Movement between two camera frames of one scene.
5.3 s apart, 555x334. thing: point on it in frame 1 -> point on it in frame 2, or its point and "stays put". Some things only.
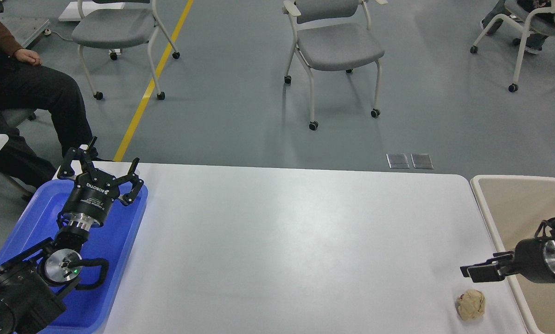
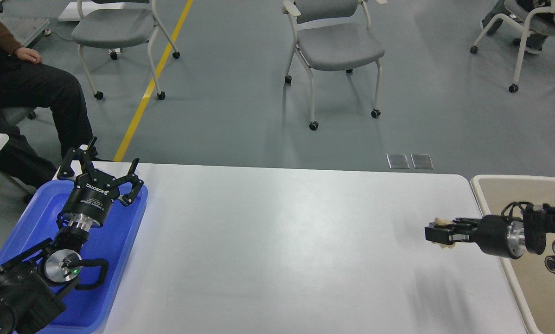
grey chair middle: (333, 35) stays put
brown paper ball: (470, 304) -> (439, 221)
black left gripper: (92, 195) stays put
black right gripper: (540, 260) -> (495, 234)
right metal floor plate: (422, 161) stays put
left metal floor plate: (397, 161) stays put
